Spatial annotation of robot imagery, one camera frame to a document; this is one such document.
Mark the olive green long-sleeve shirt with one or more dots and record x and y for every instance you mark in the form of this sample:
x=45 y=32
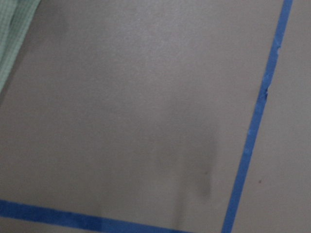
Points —
x=15 y=19

